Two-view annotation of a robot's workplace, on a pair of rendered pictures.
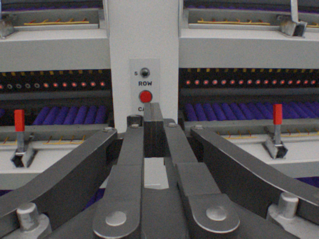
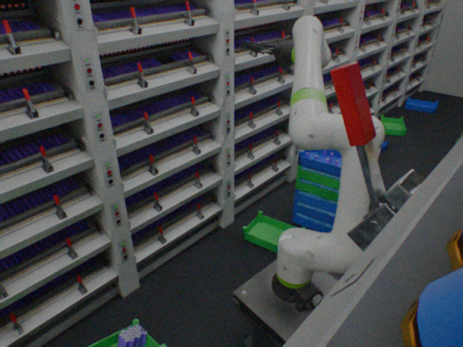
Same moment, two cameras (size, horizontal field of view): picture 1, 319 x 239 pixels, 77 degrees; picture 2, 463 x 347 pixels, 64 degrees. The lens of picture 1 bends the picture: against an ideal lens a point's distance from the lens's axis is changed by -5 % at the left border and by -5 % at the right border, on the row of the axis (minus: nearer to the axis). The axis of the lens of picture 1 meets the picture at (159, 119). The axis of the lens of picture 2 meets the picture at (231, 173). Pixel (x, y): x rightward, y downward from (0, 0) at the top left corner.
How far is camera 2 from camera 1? 1.63 m
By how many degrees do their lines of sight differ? 43
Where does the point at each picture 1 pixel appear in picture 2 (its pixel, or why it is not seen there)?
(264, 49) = (250, 20)
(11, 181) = (191, 80)
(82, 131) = (200, 58)
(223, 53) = (242, 23)
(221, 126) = (236, 49)
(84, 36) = (213, 23)
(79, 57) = (211, 29)
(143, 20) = (227, 16)
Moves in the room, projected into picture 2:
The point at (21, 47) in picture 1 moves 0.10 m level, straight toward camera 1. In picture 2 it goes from (199, 28) to (222, 29)
